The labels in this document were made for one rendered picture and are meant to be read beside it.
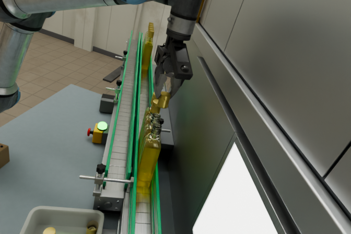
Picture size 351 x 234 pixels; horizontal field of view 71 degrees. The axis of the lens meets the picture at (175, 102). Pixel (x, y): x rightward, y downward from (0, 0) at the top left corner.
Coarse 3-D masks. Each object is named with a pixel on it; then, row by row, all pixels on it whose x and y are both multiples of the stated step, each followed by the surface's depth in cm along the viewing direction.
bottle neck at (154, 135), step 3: (156, 123) 80; (159, 123) 81; (153, 126) 79; (156, 126) 81; (159, 126) 80; (153, 129) 79; (156, 129) 78; (159, 129) 79; (153, 132) 79; (156, 132) 79; (159, 132) 80; (150, 135) 81; (153, 135) 80; (156, 135) 80; (153, 138) 80; (156, 138) 81
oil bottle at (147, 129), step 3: (147, 126) 86; (144, 129) 88; (147, 129) 85; (150, 129) 85; (144, 132) 86; (147, 132) 85; (150, 132) 85; (144, 135) 85; (159, 135) 86; (141, 141) 90; (141, 144) 89; (141, 147) 88; (138, 150) 93; (138, 153) 92; (138, 156) 90
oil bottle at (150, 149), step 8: (144, 144) 81; (152, 144) 80; (160, 144) 81; (144, 152) 81; (152, 152) 81; (144, 160) 83; (152, 160) 83; (144, 168) 85; (152, 168) 85; (144, 176) 87; (152, 176) 88; (144, 184) 89
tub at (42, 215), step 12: (36, 216) 78; (48, 216) 79; (60, 216) 80; (72, 216) 80; (84, 216) 81; (96, 216) 81; (24, 228) 71; (36, 228) 79; (60, 228) 81; (72, 228) 82; (84, 228) 83
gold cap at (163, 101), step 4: (164, 92) 78; (168, 92) 79; (160, 96) 77; (164, 96) 76; (168, 96) 77; (160, 100) 77; (164, 100) 77; (168, 100) 77; (160, 104) 78; (164, 104) 78; (164, 108) 78
